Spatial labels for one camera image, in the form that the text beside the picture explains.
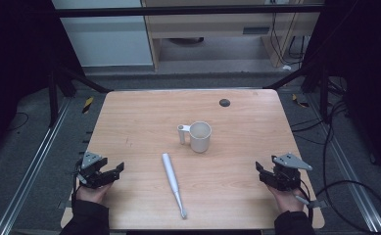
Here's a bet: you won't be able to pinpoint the white cabinet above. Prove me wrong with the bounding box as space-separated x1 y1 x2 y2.
51 0 155 69

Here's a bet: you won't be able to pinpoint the aluminium floor rail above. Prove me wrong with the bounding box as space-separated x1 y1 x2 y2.
0 97 72 235
308 93 381 234

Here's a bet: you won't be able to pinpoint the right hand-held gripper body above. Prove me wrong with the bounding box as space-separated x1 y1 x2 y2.
266 152 313 192

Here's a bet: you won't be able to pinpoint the person's left hand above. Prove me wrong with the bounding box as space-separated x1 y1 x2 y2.
75 181 115 207

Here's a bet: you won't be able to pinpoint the light wooden desk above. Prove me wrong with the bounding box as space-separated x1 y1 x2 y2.
140 0 325 71

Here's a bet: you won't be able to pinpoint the black floor cable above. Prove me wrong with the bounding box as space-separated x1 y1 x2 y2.
5 112 30 133

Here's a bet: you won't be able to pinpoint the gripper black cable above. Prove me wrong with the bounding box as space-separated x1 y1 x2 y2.
71 159 85 210
294 177 381 235

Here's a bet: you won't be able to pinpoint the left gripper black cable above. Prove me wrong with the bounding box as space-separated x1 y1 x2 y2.
71 159 85 210

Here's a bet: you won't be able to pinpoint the white electric toothbrush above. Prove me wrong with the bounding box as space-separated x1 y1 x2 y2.
161 153 188 220

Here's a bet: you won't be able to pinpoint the black hanging desk cables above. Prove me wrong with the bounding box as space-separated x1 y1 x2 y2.
268 12 306 67

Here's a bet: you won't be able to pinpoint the person's right hand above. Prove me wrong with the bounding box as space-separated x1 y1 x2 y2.
266 184 308 214

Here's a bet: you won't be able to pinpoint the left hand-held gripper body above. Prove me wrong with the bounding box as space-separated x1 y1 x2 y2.
74 151 120 190

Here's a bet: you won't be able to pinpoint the yellow black hazard tape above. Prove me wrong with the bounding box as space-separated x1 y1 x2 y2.
81 96 95 115
291 93 310 109

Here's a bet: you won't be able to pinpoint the black horizontal frame bar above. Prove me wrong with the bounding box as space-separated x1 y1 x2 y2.
54 4 325 19

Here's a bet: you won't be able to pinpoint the white cup with handle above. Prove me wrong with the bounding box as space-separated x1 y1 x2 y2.
176 120 213 154

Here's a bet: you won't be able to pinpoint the bundle of black floor cables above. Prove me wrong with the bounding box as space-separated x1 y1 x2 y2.
290 75 351 146

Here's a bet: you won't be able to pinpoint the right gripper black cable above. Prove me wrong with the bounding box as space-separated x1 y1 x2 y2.
294 177 381 235

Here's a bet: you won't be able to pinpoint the black frame strut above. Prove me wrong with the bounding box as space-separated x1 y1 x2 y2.
46 61 113 129
263 60 330 122

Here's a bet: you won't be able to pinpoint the dark curtain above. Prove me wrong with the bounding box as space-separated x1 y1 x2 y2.
303 0 381 180
0 0 85 161

